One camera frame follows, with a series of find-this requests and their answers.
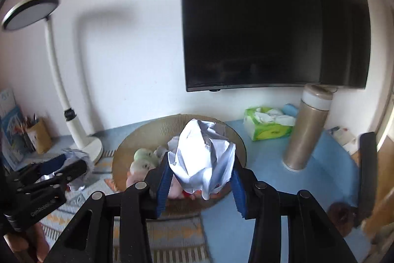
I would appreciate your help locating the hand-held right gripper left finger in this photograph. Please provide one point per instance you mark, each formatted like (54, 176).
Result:
(163, 187)

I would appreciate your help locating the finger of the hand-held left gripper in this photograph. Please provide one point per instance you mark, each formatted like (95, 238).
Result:
(69, 172)
(52, 164)

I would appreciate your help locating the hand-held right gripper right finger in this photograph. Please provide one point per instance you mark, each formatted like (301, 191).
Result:
(238, 190)

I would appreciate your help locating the amber ribbed glass bowl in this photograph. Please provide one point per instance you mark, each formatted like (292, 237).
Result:
(147, 133)

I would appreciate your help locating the person's left hand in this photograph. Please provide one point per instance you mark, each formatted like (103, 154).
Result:
(40, 240)

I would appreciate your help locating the white and red plush toy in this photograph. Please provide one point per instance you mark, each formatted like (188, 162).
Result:
(176, 189)

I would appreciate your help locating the crumpled silver foil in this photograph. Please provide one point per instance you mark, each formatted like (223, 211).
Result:
(78, 158)

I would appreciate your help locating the pink plush toy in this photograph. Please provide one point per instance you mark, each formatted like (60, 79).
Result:
(134, 179)

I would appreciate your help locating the tan pen holder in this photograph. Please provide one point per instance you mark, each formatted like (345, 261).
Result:
(38, 133)

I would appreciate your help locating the pale green plush toy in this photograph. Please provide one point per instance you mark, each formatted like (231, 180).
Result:
(143, 155)

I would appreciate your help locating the woven patterned placemat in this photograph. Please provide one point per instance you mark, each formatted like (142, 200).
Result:
(178, 232)

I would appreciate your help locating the blue book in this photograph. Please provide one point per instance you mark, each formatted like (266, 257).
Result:
(12, 133)

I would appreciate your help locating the green tissue box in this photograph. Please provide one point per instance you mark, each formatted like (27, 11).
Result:
(267, 132)

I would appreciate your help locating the beige thermos bottle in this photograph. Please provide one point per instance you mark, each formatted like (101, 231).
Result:
(304, 133)

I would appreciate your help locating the light blue roll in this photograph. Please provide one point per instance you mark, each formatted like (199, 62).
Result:
(289, 109)

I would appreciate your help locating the white desk lamp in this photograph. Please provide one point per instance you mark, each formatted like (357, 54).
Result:
(55, 65)

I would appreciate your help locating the brown round object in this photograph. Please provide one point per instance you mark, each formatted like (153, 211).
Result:
(340, 213)

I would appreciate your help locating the white paper packet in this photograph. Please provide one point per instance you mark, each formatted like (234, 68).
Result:
(341, 133)

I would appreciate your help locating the black chair armrest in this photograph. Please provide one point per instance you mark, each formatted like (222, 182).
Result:
(367, 173)

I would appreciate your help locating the black television screen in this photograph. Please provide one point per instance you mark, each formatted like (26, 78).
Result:
(271, 19)

